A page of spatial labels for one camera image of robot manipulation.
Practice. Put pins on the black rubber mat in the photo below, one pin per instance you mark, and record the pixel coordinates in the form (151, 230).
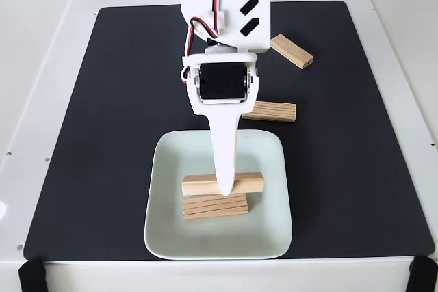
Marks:
(102, 134)

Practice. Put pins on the grooved wooden block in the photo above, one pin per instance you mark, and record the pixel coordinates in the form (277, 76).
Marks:
(277, 111)
(215, 208)
(250, 182)
(294, 53)

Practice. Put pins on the pale green square plate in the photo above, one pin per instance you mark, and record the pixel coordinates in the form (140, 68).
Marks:
(171, 169)

